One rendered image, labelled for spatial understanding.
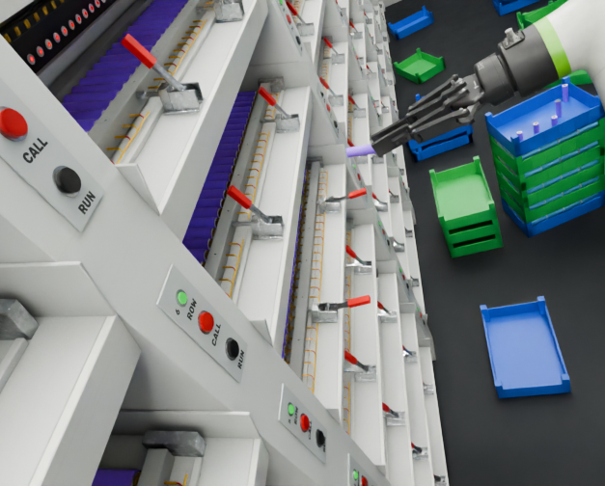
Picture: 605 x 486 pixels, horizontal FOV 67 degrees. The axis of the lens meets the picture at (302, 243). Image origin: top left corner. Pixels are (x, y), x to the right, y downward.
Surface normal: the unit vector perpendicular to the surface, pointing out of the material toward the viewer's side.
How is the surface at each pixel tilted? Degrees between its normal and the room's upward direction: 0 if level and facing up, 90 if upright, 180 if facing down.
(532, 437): 0
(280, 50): 90
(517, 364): 0
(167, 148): 18
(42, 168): 90
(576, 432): 0
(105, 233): 90
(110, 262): 90
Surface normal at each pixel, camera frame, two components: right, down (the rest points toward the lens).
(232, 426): -0.07, 0.71
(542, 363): -0.41, -0.66
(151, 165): -0.12, -0.71
